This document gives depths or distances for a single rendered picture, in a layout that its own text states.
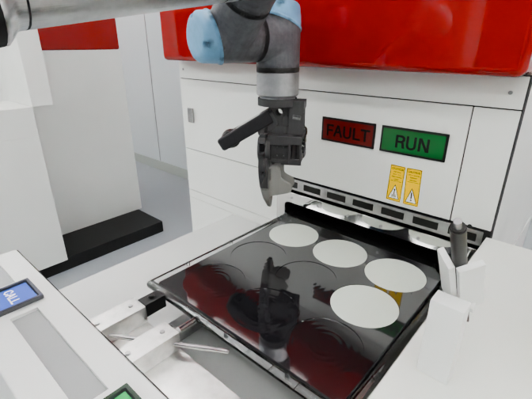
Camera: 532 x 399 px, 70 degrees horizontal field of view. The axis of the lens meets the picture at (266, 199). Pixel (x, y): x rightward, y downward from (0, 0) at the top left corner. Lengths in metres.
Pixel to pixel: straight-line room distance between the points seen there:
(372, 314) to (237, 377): 0.21
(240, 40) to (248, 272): 0.37
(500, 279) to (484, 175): 0.18
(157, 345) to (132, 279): 0.32
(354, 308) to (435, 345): 0.21
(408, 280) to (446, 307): 0.30
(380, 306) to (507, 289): 0.17
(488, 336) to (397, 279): 0.22
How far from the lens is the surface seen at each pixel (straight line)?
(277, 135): 0.68
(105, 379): 0.44
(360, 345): 0.54
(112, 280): 0.84
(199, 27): 0.59
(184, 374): 0.53
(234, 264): 0.68
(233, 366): 0.61
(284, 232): 0.79
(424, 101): 0.71
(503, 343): 0.50
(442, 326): 0.39
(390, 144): 0.73
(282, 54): 0.66
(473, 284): 0.38
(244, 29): 0.58
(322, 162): 0.82
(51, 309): 0.55
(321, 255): 0.71
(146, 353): 0.53
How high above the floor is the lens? 1.26
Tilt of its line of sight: 23 degrees down
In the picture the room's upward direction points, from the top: straight up
